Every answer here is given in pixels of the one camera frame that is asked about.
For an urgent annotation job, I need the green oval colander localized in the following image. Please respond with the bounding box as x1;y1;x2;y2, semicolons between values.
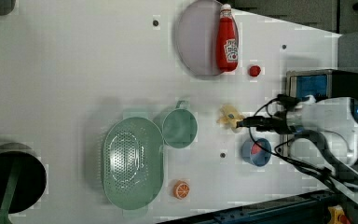
102;117;164;210

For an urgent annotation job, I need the strawberry toy in bowl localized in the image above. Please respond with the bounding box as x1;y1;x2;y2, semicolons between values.
251;144;262;155

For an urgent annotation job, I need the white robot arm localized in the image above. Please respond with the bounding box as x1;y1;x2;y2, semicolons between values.
234;94;358;206

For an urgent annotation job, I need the yellow red button box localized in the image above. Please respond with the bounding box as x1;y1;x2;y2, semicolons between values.
327;205;351;224

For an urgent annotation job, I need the peeled yellow banana toy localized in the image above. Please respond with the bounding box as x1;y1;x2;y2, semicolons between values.
217;105;245;133

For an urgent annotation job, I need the orange slice toy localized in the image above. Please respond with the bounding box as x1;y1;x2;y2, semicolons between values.
172;180;190;200

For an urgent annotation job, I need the black toaster oven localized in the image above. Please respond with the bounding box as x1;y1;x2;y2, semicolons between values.
286;69;358;166

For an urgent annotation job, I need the dark blue frame rail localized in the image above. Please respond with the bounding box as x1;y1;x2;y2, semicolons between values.
159;190;337;224

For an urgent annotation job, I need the green slotted spatula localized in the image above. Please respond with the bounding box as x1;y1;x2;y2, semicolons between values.
0;153;21;224

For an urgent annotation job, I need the green metal mug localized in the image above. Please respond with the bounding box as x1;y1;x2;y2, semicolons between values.
161;100;198;148

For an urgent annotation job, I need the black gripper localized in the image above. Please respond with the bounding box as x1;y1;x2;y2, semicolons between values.
236;116;292;134

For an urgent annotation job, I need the blue bowl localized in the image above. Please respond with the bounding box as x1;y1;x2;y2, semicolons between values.
241;138;271;167

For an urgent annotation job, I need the red ketchup bottle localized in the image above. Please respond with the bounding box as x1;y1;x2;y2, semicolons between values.
215;4;239;73

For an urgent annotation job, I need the grey round plate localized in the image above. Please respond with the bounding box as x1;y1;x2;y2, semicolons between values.
175;0;239;76

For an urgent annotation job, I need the red strawberry toy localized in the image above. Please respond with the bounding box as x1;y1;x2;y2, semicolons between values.
249;65;261;77

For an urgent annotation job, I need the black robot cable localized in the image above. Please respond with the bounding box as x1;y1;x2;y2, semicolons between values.
248;96;358;200

